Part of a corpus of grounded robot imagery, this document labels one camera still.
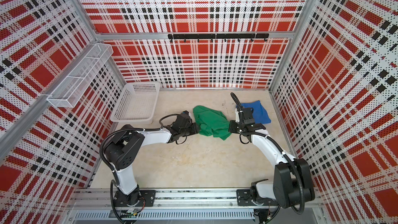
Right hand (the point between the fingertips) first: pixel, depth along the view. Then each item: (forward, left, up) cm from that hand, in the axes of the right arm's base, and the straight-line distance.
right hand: (232, 126), depth 87 cm
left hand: (+3, +20, -8) cm, 22 cm away
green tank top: (+6, +11, -5) cm, 14 cm away
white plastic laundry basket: (+25, +65, -8) cm, 70 cm away
